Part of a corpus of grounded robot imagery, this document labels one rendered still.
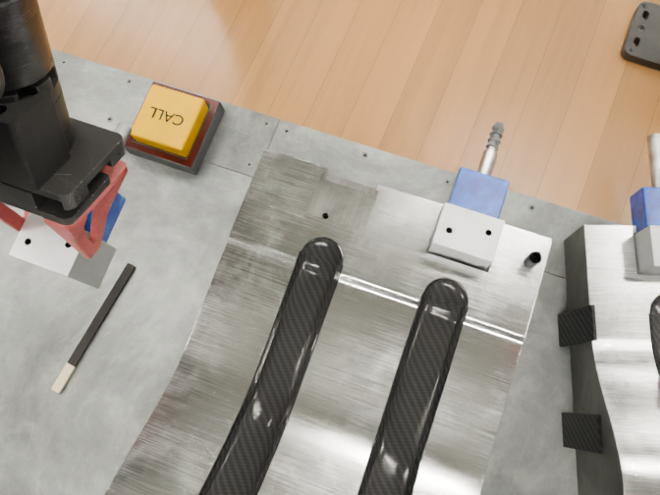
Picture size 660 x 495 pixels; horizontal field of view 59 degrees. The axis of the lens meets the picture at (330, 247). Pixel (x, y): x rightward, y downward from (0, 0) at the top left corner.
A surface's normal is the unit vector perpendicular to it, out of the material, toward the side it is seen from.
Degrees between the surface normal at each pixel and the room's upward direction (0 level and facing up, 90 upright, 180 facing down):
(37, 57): 89
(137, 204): 0
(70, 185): 27
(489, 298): 0
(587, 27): 0
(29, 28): 92
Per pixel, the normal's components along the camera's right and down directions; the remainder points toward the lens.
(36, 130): 0.94, 0.32
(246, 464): 0.09, -0.65
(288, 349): -0.04, -0.18
